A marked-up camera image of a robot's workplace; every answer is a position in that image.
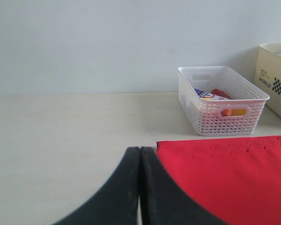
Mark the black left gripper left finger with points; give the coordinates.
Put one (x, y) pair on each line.
(116, 201)

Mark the red sausage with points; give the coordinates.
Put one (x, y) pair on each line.
(220, 93)

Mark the red table cloth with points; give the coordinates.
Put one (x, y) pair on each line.
(236, 179)

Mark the blue white milk carton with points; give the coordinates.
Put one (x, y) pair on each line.
(208, 95)

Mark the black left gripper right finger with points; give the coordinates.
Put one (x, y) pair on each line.
(162, 201)

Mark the yellow lemon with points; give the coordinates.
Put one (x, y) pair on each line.
(238, 112)

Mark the white perforated plastic basket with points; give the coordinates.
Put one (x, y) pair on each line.
(205, 115)

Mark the cream plastic bin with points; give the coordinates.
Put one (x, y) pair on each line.
(268, 74)

